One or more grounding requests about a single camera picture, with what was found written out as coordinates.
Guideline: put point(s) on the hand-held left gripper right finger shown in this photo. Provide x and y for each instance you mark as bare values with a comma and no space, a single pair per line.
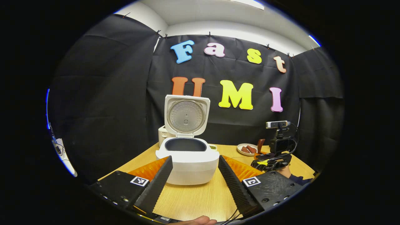
236,187

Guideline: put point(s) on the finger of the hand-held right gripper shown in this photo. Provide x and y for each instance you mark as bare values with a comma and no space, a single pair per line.
260,154

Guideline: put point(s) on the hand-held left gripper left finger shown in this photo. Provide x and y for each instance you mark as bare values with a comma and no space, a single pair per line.
154,187

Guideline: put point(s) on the wooden spoon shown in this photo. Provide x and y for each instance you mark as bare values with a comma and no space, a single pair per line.
260,145

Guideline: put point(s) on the white rice cooker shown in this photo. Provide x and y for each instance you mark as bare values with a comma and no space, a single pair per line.
190,165

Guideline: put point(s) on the brown meat piece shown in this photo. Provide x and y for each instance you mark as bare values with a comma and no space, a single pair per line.
244,149
252,149

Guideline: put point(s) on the white round plate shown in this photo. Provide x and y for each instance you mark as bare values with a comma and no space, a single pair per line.
240,152

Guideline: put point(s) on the white divided sauce dish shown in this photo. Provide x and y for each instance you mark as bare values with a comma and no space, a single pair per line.
213,147

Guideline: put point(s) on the white toaster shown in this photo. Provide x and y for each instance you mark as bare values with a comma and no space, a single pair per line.
162,136

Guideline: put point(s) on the white device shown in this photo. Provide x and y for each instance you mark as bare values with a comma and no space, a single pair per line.
62,153

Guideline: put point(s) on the black backdrop cloth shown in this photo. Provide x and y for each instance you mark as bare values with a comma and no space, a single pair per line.
103,93

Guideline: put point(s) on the small ceiling light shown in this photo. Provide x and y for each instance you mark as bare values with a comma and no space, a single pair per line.
314,40

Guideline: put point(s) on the large ceiling light panel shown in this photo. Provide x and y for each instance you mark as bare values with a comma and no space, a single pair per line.
248,3

